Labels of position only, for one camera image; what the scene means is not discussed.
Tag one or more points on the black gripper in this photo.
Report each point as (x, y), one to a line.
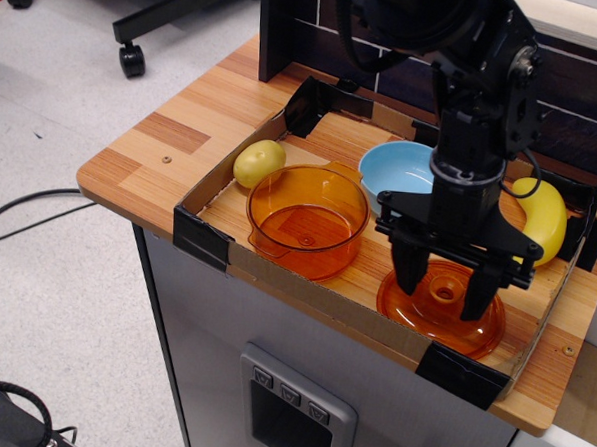
(460, 221)

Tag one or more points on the orange transparent pot lid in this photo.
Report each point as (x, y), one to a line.
(435, 309)

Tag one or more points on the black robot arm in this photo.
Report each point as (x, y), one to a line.
(484, 60)

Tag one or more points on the orange transparent plastic pot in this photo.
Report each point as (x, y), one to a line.
(309, 219)

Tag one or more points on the yellow toy banana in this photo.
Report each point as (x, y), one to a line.
(546, 215)

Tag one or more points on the light blue plastic bowl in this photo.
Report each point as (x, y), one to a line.
(402, 166)

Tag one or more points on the cardboard fence with black tape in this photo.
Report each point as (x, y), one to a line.
(546, 325)

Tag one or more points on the yellow toy potato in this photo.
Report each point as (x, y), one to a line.
(257, 161)

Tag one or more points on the grey toy dishwasher cabinet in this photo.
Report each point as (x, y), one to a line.
(247, 369)

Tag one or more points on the dark brick backsplash panel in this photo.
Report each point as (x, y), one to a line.
(305, 31)

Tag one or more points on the black wheeled cart frame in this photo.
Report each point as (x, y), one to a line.
(219, 24)

